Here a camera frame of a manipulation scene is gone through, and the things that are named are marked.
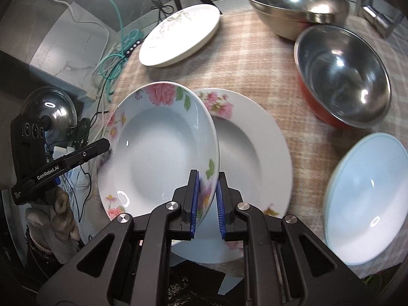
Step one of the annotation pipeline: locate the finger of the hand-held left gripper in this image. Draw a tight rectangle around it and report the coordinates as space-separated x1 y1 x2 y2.
65 138 112 168

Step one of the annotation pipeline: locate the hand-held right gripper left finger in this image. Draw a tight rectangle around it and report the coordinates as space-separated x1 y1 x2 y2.
37 169 200 306

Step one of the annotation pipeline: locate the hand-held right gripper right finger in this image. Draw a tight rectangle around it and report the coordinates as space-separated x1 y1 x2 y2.
215 172 373 306

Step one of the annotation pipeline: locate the pink floral deep plate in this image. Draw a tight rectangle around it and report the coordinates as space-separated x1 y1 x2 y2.
97 82 220 239
171 88 293 263

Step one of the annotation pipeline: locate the light blue ceramic bowl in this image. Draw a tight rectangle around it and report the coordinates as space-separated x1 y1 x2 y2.
323 132 408 265

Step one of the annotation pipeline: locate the white leaf print plate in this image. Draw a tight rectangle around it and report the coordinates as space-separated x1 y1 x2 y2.
138 5 221 68

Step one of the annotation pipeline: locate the red steel bowl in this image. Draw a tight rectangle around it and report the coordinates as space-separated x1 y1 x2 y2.
294 25 392 130

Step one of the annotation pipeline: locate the person's left hand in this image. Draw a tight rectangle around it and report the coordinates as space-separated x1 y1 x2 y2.
25 186 81 263

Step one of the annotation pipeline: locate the black clip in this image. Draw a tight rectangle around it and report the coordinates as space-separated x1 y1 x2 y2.
66 118 92 143

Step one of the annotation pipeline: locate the white plug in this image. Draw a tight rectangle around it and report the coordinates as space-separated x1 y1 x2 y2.
53 146 74 160

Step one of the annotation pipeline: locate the steel pot lid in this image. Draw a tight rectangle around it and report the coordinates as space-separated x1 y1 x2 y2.
24 89 79 141

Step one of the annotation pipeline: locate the beige plaid cloth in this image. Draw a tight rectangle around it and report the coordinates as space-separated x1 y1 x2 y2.
110 0 408 281

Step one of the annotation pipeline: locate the black switch strip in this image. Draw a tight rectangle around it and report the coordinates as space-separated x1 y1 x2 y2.
123 36 143 59

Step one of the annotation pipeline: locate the teal cable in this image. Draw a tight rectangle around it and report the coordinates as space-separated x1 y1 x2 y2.
72 0 144 103

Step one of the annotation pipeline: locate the white cable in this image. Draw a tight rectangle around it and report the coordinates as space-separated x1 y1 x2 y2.
24 0 109 58

